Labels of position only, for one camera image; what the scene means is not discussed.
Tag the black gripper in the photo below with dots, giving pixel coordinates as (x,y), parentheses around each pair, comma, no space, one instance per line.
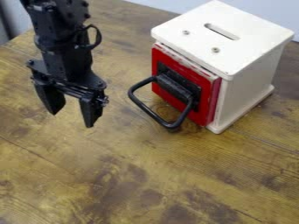
(63,73)

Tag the red drawer with black handle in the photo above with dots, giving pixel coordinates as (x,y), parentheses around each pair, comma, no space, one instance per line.
(185,84)

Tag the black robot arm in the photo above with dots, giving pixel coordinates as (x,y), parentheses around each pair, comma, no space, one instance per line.
(58,22)

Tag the white wooden box cabinet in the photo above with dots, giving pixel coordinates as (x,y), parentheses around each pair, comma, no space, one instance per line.
(236,45)

